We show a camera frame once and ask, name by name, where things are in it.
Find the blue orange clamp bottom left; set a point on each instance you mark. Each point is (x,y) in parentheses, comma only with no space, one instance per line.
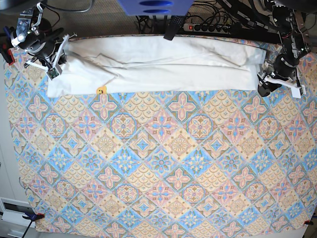
(31,218)

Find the blue orange clamp top left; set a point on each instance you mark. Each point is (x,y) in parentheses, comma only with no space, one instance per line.
(5,46)

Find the white cabinet box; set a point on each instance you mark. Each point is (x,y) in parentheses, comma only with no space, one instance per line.
(12,224)

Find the blue orange clamp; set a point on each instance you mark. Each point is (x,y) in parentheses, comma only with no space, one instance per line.
(5,46)
(31,218)

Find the black remote-like bracket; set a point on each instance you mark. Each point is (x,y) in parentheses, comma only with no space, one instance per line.
(174,26)

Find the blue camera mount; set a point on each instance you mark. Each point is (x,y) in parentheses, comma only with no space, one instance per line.
(155,7)

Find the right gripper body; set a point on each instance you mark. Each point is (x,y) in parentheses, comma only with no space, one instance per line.
(45,45)

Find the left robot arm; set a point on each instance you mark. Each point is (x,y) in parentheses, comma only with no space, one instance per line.
(296,44)

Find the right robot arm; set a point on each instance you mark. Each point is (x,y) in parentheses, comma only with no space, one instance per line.
(36,35)

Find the white power strip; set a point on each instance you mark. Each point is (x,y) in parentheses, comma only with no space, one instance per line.
(206,28)

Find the patterned tile tablecloth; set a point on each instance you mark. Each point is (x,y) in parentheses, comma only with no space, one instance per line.
(205,164)

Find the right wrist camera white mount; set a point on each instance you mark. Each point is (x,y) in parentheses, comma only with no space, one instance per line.
(51,69)

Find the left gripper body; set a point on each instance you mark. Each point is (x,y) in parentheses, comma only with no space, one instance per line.
(285,65)

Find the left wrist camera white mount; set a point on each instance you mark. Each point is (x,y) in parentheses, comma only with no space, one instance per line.
(293,83)

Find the white printed T-shirt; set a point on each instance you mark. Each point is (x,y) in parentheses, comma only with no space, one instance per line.
(129,64)

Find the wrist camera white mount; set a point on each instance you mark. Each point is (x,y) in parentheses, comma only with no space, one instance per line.
(293,83)
(51,69)

